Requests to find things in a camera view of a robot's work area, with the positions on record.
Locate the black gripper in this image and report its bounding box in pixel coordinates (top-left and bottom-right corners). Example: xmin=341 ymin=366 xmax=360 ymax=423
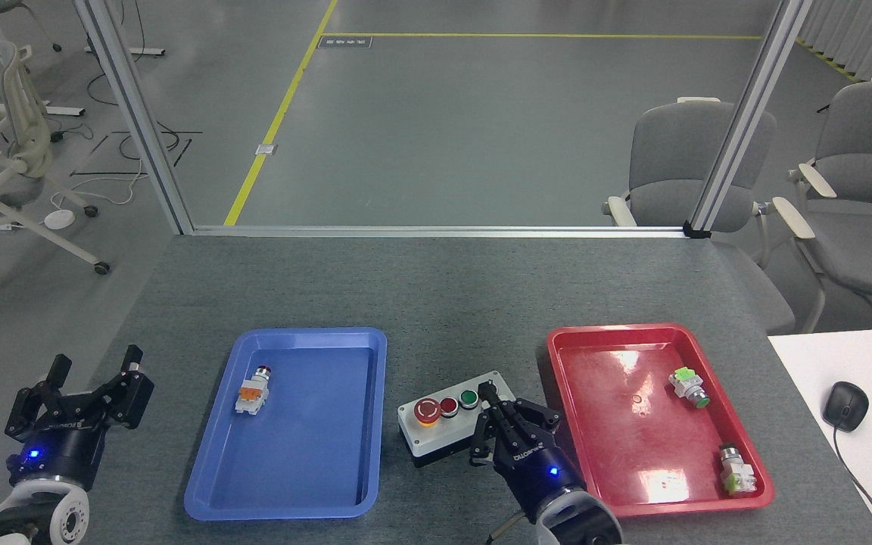
xmin=469 ymin=384 xmax=584 ymax=523
xmin=5 ymin=345 xmax=155 ymax=485

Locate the grey four-button control box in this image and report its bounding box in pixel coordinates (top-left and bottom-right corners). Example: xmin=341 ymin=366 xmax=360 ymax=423
xmin=397 ymin=370 xmax=516 ymax=468

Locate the red plastic tray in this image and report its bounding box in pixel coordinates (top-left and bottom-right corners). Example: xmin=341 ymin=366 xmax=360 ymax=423
xmin=547 ymin=323 xmax=776 ymax=518

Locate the silver aluminium crossbar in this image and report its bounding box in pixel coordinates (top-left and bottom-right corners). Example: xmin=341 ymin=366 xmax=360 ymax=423
xmin=192 ymin=225 xmax=690 ymax=238

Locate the blue plastic tray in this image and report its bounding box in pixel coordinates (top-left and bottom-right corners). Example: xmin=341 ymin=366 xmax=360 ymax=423
xmin=183 ymin=327 xmax=388 ymax=522

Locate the white mesh office chair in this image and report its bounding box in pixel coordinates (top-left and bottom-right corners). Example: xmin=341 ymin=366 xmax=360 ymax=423
xmin=0 ymin=42 xmax=111 ymax=315

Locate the grey padded chair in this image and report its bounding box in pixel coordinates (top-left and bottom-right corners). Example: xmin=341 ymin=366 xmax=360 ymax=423
xmin=604 ymin=97 xmax=796 ymax=334
xmin=773 ymin=76 xmax=872 ymax=334

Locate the white stand foot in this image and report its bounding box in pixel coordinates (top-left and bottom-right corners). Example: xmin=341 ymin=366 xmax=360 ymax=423
xmin=0 ymin=101 xmax=86 ymax=119
xmin=85 ymin=44 xmax=166 ymax=58

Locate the black computer mouse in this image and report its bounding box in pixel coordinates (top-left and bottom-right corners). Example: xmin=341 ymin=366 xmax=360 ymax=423
xmin=822 ymin=381 xmax=870 ymax=433

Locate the white desk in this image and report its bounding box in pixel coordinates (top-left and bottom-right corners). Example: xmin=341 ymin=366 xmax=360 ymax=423
xmin=768 ymin=327 xmax=872 ymax=545

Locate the white curtain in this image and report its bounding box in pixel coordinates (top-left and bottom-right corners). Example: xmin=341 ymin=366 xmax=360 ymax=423
xmin=796 ymin=0 xmax=872 ymax=80

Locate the green push button switch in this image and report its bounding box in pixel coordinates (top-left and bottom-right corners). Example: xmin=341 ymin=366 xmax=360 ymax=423
xmin=668 ymin=367 xmax=711 ymax=410

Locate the red push button switch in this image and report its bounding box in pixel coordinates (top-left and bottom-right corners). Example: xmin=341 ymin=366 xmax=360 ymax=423
xmin=235 ymin=366 xmax=273 ymax=416

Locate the white floor cable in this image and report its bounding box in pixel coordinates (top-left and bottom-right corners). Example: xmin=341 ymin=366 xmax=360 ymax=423
xmin=50 ymin=155 xmax=151 ymax=216

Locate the silver-headed green switch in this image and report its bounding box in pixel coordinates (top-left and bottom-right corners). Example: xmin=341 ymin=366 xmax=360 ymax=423
xmin=719 ymin=444 xmax=756 ymax=497

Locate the silver aluminium post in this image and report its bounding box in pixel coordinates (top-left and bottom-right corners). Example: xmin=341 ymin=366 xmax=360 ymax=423
xmin=73 ymin=0 xmax=195 ymax=235
xmin=690 ymin=0 xmax=813 ymax=232

